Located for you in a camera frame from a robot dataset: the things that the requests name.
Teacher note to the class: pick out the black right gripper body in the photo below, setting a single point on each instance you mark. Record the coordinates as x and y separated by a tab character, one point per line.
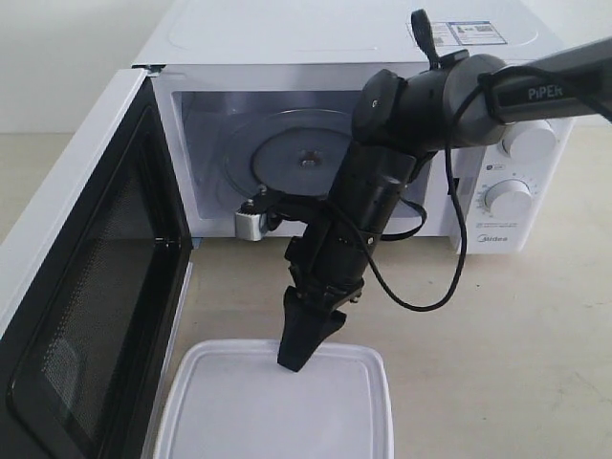
328	261

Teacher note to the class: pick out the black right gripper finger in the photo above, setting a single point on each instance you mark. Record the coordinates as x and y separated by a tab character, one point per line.
335	322
302	331

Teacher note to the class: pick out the white plastic lidded container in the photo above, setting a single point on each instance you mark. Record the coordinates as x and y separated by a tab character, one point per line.
231	399

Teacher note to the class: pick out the white microwave door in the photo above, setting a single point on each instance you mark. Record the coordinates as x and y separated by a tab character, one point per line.
92	278

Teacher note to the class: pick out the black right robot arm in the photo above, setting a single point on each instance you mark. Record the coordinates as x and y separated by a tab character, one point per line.
398	125

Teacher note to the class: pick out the white Midea microwave oven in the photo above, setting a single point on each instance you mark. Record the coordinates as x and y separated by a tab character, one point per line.
217	65

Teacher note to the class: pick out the white lower microwave knob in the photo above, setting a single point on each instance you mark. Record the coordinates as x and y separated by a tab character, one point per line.
508	199

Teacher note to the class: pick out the white microwave knob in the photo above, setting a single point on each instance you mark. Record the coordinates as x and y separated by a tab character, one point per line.
508	199
528	141

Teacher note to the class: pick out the white upper microwave knob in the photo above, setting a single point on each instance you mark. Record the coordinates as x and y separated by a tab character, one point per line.
528	141

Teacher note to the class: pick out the instruction label sticker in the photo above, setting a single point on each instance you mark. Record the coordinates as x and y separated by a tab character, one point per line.
466	33

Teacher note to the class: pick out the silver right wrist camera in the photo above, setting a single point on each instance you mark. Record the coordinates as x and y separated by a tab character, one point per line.
255	217

